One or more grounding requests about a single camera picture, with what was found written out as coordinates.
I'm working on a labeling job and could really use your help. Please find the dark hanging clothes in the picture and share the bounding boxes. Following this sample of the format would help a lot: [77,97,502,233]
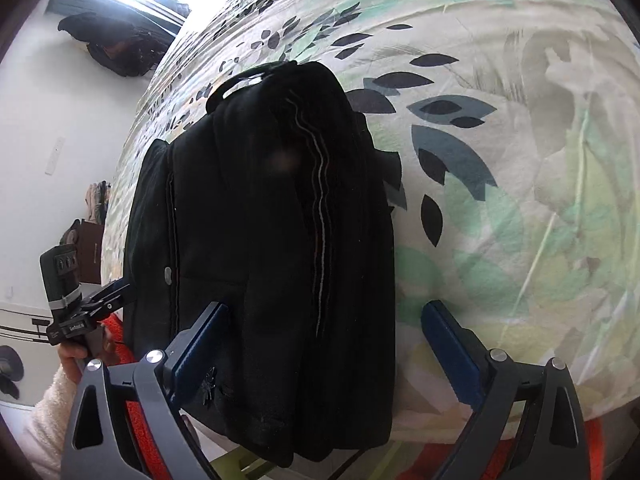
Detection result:
[57,7,192,78]

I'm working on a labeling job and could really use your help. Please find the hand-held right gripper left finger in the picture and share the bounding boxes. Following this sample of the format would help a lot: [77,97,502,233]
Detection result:
[60,301,232,480]

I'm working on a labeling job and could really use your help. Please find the black pants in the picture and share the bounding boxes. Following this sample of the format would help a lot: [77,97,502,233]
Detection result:
[122,60,404,464]

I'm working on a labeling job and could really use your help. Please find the person's left forearm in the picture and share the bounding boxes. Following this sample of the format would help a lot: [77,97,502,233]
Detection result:
[22,364,85,480]

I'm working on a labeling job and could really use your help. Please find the brown wooden furniture piece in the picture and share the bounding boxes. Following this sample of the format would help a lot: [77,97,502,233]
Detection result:
[60,217,107,287]

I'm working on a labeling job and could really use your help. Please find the person's left hand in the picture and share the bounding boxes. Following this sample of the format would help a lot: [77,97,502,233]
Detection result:
[57,326,119,377]

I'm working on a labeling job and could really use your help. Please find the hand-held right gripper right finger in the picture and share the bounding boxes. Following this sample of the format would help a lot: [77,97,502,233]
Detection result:
[421,300,594,480]

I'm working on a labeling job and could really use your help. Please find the red fuzzy cloth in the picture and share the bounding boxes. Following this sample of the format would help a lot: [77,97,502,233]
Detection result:
[102,310,607,480]

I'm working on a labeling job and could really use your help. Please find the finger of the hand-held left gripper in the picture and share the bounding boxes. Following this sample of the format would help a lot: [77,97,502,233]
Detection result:
[90,278,133,322]

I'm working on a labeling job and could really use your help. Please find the leaf print bedsheet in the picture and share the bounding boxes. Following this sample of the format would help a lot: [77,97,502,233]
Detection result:
[100,0,639,447]

